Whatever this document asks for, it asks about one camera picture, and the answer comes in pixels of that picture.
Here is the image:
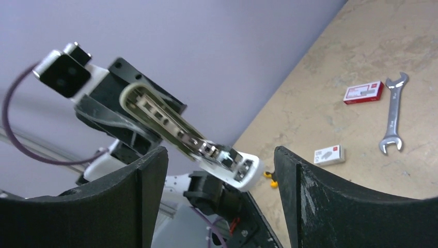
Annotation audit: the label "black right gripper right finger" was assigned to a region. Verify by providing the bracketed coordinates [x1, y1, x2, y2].
[274, 146, 437, 247]

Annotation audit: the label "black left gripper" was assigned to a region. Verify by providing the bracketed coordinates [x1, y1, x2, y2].
[74, 57, 186, 156]

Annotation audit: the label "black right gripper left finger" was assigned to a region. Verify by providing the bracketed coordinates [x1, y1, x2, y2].
[1, 147, 168, 247]

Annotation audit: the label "white staple box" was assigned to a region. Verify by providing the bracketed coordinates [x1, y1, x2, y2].
[314, 144, 345, 166]

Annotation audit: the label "green and white stapler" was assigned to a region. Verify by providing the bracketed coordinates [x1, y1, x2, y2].
[119, 82, 264, 192]

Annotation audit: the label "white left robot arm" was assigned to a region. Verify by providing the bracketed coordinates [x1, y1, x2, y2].
[74, 58, 281, 247]

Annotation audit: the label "yellow black pliers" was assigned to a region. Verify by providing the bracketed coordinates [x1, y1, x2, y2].
[263, 171, 278, 189]

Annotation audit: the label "red staple box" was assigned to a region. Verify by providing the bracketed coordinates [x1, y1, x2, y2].
[343, 81, 385, 105]

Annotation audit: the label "silver open-end wrench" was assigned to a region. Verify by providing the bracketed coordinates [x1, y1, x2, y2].
[379, 72, 409, 156]

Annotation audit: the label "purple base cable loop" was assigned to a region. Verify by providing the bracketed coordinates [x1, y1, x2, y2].
[191, 207, 228, 248]

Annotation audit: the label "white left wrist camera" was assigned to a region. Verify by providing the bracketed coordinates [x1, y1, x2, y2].
[33, 42, 109, 103]

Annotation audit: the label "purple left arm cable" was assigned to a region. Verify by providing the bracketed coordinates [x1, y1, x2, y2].
[2, 63, 110, 167]

